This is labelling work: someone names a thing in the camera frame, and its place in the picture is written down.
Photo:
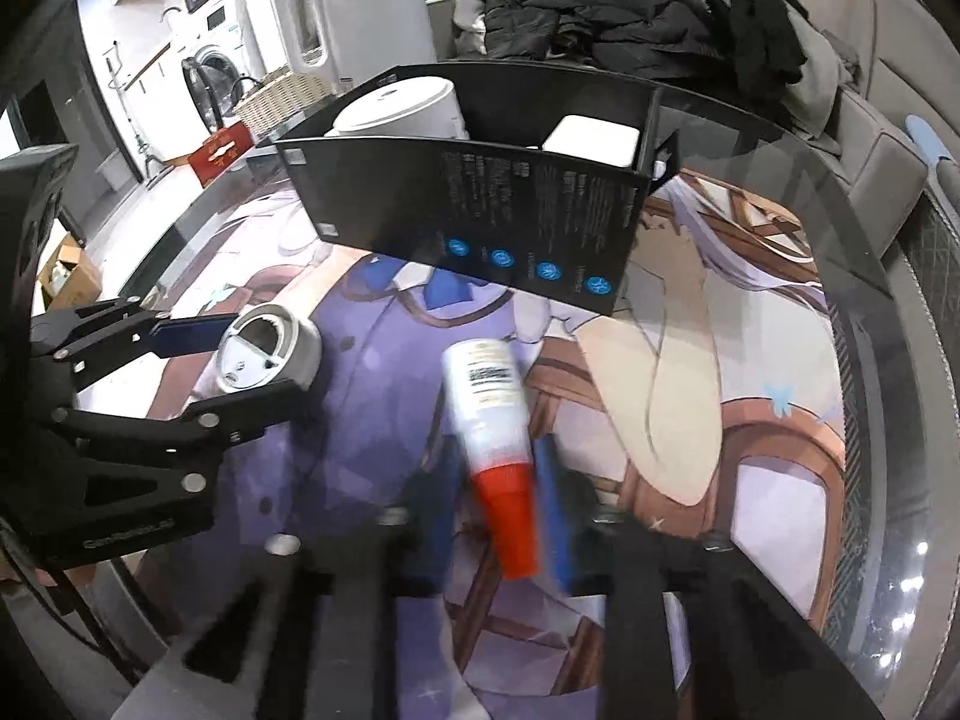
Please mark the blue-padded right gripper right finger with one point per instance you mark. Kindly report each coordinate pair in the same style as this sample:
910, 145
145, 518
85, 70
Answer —
753, 655

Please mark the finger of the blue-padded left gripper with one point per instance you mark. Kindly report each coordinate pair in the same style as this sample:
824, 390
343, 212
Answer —
85, 443
70, 349

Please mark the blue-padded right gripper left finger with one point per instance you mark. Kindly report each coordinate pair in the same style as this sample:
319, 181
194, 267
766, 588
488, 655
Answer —
309, 627

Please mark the small grey round cap container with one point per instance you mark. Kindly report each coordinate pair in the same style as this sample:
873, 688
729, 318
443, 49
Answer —
267, 345

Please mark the white bottle with red cap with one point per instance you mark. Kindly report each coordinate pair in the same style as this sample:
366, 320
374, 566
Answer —
488, 412

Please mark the black cardboard storage box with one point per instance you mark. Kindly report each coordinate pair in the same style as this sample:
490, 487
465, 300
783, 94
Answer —
496, 205

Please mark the cardboard box on floor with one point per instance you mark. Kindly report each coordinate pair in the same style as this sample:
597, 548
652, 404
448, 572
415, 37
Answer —
69, 278

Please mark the red gift box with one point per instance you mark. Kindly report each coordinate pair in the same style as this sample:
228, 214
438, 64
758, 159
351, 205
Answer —
219, 151

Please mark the anime print table mat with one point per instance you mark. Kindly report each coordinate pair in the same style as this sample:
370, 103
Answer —
708, 401

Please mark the white washing machine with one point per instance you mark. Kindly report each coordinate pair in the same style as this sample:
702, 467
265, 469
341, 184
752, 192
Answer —
219, 57

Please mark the woven wicker basket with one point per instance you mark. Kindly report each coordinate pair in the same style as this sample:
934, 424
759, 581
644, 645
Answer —
280, 94

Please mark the large white round jar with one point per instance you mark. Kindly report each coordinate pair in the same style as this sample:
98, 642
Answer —
421, 107

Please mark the white electric kettle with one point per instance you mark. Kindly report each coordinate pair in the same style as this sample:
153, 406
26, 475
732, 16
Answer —
348, 42

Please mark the white rectangular box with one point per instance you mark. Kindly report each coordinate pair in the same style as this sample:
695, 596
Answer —
588, 138

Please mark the light blue cloth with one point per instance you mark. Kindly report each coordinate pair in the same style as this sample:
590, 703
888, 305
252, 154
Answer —
927, 141

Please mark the grey sofa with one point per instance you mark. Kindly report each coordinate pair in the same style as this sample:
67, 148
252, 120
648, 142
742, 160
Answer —
870, 63

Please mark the pile of black clothes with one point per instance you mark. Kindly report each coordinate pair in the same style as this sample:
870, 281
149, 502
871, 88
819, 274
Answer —
736, 49

